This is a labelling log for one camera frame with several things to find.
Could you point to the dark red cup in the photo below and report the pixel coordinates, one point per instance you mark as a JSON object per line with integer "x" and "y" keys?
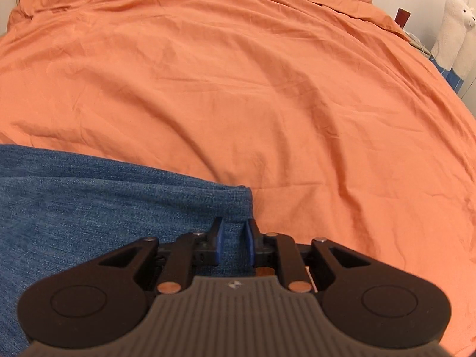
{"x": 402, "y": 17}

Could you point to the white alpaca plush toy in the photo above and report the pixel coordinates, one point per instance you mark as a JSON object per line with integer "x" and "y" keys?
{"x": 453, "y": 29}
{"x": 467, "y": 59}

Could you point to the orange duvet cover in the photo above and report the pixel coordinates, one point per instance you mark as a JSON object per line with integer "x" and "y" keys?
{"x": 238, "y": 93}

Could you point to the blue denim pants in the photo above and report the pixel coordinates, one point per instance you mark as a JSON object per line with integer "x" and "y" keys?
{"x": 111, "y": 208}

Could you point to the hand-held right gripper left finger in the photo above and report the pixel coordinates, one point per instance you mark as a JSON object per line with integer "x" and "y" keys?
{"x": 219, "y": 243}

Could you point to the beige nightstand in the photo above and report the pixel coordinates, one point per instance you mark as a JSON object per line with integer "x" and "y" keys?
{"x": 420, "y": 44}

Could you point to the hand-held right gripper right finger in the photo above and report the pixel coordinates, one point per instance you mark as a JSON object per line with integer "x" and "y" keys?
{"x": 249, "y": 243}

